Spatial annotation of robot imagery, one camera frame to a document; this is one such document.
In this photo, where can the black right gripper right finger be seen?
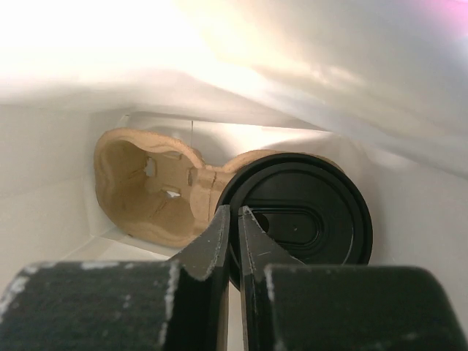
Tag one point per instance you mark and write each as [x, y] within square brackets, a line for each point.
[287, 305]

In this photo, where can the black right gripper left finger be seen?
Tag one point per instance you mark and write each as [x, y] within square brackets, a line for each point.
[176, 304]

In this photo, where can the black plastic cup lid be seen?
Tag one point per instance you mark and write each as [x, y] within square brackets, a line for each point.
[307, 205]

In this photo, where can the brown pulp cup carrier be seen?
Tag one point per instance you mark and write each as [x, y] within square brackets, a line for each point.
[157, 188]

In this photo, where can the white and blue paper bag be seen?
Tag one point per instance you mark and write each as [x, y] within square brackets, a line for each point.
[379, 87]

